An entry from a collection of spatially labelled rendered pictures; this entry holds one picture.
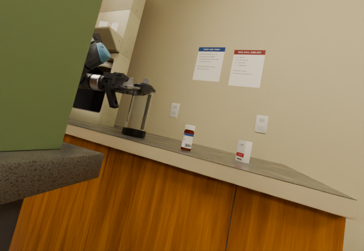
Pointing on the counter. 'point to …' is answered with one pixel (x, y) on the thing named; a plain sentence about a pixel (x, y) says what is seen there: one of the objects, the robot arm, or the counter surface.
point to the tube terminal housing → (119, 57)
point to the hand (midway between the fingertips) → (142, 92)
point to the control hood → (109, 38)
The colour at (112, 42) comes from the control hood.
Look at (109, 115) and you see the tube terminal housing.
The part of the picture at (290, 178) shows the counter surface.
